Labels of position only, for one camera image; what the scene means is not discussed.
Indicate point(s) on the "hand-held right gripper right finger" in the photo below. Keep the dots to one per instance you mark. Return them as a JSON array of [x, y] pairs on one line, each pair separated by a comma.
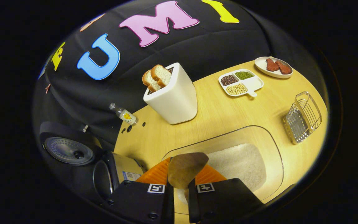
[[222, 199]]

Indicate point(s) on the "dark brown beans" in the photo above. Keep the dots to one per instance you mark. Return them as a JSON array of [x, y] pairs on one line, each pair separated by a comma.
[[229, 80]]

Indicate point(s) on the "white toaster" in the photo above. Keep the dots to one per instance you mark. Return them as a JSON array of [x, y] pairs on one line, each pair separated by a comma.
[[176, 102]]

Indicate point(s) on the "small clear glass bottle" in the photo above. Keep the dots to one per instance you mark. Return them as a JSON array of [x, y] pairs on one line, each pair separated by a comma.
[[125, 115]]

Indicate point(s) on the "pale yellow soybeans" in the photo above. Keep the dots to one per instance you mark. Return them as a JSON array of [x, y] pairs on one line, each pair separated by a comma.
[[236, 89]]

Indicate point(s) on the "red meat piece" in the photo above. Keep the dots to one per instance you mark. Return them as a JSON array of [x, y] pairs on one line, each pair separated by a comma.
[[272, 65], [284, 67]]

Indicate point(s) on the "red clip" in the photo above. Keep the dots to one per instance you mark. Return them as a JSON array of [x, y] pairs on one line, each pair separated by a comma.
[[47, 88]]

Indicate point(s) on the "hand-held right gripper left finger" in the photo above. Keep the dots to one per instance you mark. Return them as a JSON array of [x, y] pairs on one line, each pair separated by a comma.
[[141, 202]]

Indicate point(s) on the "wooden spoon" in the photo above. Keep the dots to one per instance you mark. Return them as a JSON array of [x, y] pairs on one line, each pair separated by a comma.
[[185, 168]]

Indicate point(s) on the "round white plate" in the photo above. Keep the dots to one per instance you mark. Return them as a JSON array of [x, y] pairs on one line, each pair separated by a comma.
[[261, 65]]

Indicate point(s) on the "bread slice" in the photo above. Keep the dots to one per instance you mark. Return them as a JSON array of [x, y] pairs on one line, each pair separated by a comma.
[[162, 75], [149, 81]]

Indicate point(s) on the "clear plastic rice box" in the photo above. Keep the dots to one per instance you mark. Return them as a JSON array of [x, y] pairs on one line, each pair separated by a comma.
[[272, 174]]

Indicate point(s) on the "small grey clip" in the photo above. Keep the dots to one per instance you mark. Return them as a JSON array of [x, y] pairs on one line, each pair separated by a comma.
[[85, 128]]

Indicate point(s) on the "white divided dish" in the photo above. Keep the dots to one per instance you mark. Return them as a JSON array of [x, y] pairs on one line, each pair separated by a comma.
[[255, 83]]

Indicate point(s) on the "black backdrop cloth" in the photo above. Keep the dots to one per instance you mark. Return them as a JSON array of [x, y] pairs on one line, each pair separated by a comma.
[[197, 40]]

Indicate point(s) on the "dark grey rice cooker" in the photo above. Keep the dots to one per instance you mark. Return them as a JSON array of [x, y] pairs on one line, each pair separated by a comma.
[[123, 168]]

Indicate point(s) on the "green beans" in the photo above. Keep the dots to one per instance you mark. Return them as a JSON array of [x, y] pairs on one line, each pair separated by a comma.
[[244, 75]]

